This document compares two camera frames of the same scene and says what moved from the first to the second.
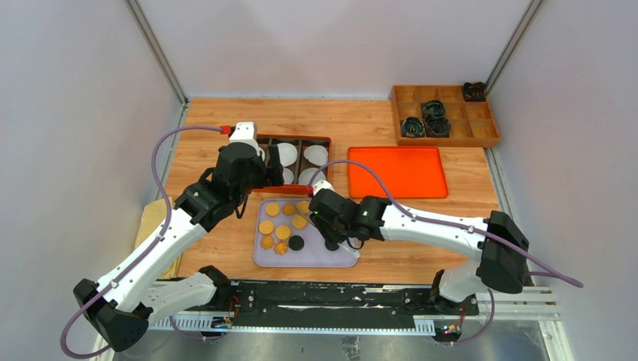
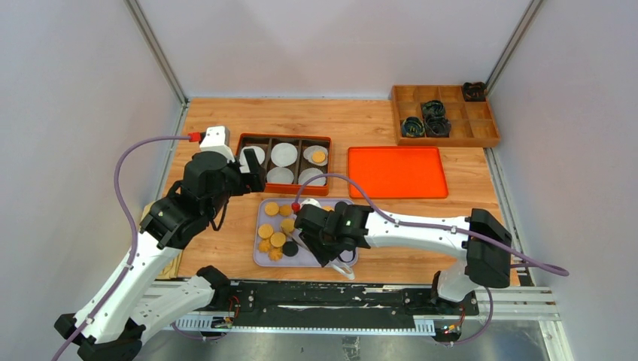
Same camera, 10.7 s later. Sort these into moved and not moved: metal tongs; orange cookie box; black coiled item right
Moved: metal tongs
Not moved: orange cookie box; black coiled item right
